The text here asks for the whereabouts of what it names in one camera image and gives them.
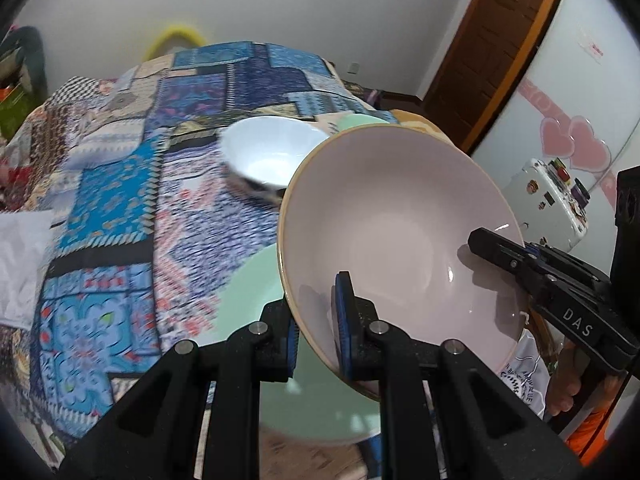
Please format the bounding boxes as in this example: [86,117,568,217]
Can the orange clothing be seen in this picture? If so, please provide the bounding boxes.
[565,405,621,471]

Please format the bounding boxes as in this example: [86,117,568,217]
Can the person's right hand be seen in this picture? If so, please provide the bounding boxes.
[545,346,588,418]

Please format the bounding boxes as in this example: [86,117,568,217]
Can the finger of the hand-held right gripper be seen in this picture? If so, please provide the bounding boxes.
[525,242,608,291]
[467,227,538,286]

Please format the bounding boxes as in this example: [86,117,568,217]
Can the white sliding wardrobe door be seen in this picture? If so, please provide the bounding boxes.
[470,0,640,221]

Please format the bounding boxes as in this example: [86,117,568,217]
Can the white bowl with dark dots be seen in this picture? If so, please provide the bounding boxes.
[220,116,332,206]

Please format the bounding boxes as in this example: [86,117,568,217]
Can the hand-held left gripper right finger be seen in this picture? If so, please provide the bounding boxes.
[334,271,583,480]

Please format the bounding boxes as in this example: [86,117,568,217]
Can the green plate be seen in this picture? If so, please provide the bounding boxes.
[212,242,383,447]

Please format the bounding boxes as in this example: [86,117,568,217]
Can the patchwork bedspread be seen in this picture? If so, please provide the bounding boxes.
[0,40,451,480]

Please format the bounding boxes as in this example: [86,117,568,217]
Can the green bag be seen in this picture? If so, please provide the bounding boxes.
[0,82,32,141]

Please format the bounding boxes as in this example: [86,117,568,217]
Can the white printed cloth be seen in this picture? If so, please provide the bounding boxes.
[500,327,551,418]

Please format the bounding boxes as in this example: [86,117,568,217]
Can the yellow foam tube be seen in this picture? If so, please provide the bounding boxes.
[145,24,208,61]

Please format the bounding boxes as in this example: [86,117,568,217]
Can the green bowl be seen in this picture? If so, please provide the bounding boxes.
[327,112,396,137]

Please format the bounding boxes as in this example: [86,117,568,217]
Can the wooden door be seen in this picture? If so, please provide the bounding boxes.
[425,0,553,143]

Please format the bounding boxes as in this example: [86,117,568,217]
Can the tan plush blanket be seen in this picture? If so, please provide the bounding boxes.
[390,107,451,146]

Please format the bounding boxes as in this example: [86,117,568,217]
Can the backpack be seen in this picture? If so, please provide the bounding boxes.
[345,80,386,108]

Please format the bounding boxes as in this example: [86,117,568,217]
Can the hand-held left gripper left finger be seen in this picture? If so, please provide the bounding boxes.
[57,297,301,480]

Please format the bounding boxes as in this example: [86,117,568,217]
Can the pink bowl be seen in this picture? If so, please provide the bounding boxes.
[277,125,531,403]

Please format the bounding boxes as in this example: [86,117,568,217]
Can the white box with knobs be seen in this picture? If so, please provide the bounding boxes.
[502,158,591,248]

